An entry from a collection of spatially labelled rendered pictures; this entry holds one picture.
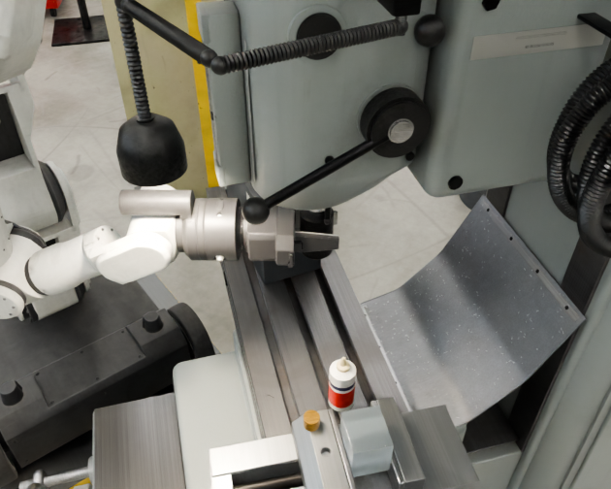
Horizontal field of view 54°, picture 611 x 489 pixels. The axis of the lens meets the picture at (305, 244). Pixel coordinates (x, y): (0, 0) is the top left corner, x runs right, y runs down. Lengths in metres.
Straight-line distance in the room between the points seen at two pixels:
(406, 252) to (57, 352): 1.58
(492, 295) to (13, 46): 0.82
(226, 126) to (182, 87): 1.91
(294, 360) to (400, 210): 1.96
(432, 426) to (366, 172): 0.39
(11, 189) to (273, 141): 0.76
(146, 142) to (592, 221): 0.44
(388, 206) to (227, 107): 2.30
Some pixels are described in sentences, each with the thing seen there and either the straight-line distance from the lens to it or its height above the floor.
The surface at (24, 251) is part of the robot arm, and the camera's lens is 1.01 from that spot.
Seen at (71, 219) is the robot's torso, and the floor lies 0.95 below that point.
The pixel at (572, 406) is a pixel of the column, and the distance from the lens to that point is 1.13.
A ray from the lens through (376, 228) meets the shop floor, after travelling 2.81.
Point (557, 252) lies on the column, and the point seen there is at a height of 1.15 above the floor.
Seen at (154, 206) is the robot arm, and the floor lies 1.29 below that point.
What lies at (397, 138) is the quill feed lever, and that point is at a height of 1.45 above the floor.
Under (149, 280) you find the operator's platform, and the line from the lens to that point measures 2.02.
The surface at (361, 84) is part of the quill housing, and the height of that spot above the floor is 1.49.
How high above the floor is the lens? 1.77
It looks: 41 degrees down
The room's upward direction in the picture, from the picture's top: straight up
